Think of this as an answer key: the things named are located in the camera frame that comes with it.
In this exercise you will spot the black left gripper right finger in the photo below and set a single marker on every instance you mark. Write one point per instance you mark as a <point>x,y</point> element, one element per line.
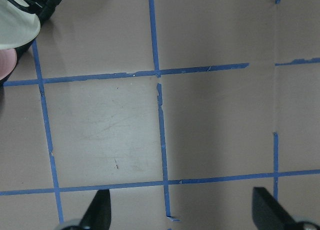
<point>268,214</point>

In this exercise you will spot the cream plate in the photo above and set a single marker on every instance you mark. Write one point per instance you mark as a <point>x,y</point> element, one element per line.
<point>19,23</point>

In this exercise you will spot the black dish rack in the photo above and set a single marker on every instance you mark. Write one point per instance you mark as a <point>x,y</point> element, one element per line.
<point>48,8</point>

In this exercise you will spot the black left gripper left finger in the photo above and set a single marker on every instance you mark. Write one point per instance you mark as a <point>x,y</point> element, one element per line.
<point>98,214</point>

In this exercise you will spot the pink plate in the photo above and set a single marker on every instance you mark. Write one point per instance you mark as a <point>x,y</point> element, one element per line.
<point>8,61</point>

